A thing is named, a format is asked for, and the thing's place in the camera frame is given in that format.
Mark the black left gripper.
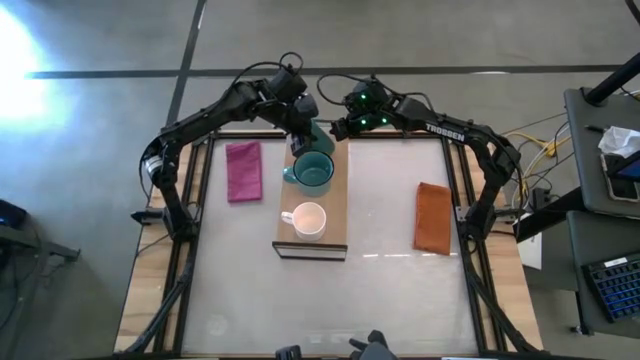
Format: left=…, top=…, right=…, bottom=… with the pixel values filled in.
left=280, top=92, right=321, bottom=158

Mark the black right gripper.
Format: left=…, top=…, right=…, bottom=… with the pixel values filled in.
left=329, top=109, right=402, bottom=143

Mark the small teal cup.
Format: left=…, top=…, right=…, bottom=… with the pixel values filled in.
left=309, top=118, right=337, bottom=157

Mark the large teal mug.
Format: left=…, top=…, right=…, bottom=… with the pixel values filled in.
left=282, top=150, right=336, bottom=198

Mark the pink cloth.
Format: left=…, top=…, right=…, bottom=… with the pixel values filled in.
left=224, top=140, right=264, bottom=204

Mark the wooden board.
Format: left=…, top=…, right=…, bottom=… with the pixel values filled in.
left=271, top=131, right=351, bottom=263

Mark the white mug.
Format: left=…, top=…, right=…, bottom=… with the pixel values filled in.
left=279, top=200, right=328, bottom=243

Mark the orange cloth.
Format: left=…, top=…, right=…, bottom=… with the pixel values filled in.
left=412, top=181, right=454, bottom=257

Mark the white paper sheet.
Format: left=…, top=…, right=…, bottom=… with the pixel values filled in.
left=516, top=231, right=544, bottom=272

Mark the black pole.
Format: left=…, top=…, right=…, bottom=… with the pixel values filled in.
left=583, top=51, right=640, bottom=107

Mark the white crumpled tissue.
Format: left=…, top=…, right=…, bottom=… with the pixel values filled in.
left=597, top=125, right=640, bottom=159

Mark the black smartphone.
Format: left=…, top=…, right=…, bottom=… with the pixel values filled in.
left=601, top=151, right=640, bottom=203

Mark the black stand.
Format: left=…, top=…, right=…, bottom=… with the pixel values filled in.
left=0, top=198, right=82, bottom=284

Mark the black keyboard blue backlight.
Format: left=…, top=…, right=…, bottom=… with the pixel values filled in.
left=581, top=251, right=640, bottom=324

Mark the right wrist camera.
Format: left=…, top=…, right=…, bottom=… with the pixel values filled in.
left=344, top=78, right=390, bottom=113

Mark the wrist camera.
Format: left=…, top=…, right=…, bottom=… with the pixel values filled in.
left=344, top=78, right=390, bottom=113
left=269, top=66, right=309, bottom=102

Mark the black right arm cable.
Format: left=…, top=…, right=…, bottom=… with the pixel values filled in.
left=316, top=72, right=437, bottom=110

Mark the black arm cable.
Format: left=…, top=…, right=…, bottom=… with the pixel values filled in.
left=316, top=72, right=437, bottom=110
left=228, top=51, right=306, bottom=97

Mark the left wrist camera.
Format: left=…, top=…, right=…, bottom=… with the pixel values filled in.
left=269, top=66, right=309, bottom=102

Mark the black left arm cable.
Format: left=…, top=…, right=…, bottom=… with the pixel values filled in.
left=228, top=51, right=306, bottom=97

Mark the black aluminium table frame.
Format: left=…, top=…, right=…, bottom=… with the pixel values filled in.
left=113, top=128, right=547, bottom=357

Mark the yellow cable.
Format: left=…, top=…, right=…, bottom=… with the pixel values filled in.
left=503, top=130, right=572, bottom=169

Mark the black table-level camera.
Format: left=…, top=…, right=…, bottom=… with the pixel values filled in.
left=348, top=329, right=400, bottom=360

